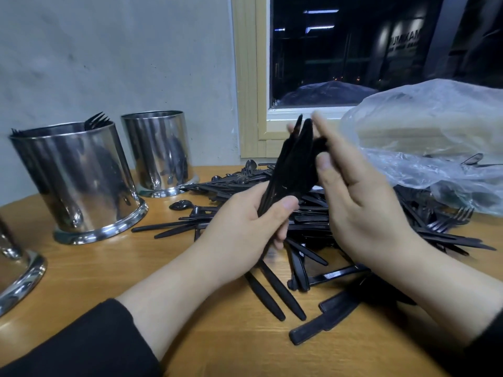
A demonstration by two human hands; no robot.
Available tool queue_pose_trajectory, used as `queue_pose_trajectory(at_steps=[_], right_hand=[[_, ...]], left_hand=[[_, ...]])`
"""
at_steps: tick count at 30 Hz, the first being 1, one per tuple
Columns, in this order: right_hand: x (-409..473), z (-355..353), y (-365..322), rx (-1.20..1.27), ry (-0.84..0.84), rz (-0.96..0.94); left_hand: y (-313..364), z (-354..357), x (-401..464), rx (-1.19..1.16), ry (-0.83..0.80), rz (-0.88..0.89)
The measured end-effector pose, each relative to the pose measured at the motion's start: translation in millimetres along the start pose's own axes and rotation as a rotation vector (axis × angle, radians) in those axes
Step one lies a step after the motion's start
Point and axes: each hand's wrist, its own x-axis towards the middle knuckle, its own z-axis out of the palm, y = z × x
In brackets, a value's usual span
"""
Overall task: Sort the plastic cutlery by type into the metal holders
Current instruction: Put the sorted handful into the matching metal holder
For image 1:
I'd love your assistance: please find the person's left hand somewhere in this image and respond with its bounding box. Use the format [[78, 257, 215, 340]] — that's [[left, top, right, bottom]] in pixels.
[[192, 180, 300, 292]]

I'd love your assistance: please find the person's right hand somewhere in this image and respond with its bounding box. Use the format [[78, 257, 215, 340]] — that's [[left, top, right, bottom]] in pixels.
[[287, 111, 426, 269]]

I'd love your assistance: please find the pile of black plastic cutlery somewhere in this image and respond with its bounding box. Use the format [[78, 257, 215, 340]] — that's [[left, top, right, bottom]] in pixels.
[[131, 158, 498, 346]]

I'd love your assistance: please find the person's right forearm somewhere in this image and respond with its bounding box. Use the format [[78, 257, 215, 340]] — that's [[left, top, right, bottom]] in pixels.
[[393, 231, 503, 377]]

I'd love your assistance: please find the person's left forearm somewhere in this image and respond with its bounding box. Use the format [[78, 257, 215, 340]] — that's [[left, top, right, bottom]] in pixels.
[[0, 251, 237, 377]]

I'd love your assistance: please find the clear plastic bag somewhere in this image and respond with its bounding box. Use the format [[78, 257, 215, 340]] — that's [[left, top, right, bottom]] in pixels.
[[340, 78, 503, 217]]

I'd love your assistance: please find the dark parked car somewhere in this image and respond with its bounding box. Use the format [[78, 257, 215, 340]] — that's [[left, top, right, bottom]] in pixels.
[[275, 81, 378, 107]]

